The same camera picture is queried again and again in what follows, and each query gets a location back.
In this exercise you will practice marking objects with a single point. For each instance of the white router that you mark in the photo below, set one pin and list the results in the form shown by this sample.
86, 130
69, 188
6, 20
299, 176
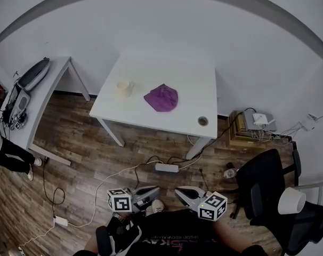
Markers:
260, 118

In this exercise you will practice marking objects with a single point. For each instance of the person's left forearm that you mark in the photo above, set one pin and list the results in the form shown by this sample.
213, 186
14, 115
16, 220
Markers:
88, 249

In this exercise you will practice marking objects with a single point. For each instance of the long grey oval device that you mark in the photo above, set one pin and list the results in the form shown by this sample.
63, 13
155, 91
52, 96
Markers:
35, 75

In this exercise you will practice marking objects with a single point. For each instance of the grey flat box device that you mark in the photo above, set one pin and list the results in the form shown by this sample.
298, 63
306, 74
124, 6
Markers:
248, 123

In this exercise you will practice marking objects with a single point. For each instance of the person's white shoe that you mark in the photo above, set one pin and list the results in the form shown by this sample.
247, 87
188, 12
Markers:
156, 206

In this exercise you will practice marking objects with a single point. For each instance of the white power strip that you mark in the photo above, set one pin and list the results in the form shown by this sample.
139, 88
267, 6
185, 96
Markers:
166, 167

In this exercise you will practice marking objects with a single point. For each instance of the clear water bottle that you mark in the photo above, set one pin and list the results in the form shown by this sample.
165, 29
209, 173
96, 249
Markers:
229, 173

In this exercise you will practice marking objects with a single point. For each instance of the cream cup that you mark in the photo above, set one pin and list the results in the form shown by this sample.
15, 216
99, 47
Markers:
124, 88

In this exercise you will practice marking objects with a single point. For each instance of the person's black shirt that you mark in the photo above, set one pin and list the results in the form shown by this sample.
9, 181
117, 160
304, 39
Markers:
174, 231

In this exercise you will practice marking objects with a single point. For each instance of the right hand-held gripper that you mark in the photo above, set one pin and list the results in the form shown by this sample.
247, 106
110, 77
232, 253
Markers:
212, 207

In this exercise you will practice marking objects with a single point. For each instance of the grey side table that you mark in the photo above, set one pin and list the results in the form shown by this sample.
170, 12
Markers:
52, 84

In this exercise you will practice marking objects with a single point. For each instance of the black office chair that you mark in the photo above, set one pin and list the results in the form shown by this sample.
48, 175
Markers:
265, 180

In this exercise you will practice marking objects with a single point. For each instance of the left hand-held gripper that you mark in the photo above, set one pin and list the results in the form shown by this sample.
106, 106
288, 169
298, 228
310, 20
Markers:
121, 200

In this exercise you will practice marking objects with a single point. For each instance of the black wristwatch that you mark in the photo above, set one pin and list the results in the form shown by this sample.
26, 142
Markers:
119, 217

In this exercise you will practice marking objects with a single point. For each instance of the person's right forearm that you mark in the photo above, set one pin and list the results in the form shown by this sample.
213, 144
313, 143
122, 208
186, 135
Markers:
236, 236

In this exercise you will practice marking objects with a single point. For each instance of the stack of cardboard boxes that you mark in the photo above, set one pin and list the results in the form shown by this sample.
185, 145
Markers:
238, 137

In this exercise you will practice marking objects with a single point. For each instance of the white power adapter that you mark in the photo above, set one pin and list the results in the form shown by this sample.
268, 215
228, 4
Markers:
61, 221

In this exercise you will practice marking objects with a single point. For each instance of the purple cloth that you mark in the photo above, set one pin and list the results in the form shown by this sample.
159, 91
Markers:
162, 97

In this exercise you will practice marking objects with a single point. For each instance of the white table surface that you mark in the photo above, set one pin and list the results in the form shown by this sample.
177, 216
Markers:
161, 71

